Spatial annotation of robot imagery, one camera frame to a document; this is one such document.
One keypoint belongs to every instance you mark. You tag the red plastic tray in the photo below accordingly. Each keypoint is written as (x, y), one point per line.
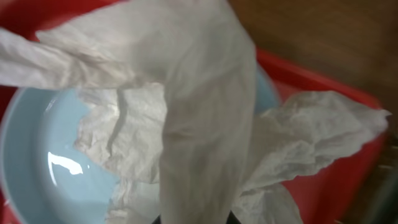
(321, 198)

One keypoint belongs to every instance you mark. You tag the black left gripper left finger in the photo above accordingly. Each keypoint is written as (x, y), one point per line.
(157, 220)

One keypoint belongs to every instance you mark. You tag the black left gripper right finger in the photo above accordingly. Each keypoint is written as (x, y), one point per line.
(232, 219)

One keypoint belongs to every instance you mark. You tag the large light blue plate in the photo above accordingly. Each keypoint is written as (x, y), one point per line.
(44, 178)

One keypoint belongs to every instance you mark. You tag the white paper napkin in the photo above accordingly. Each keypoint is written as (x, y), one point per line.
(180, 111)

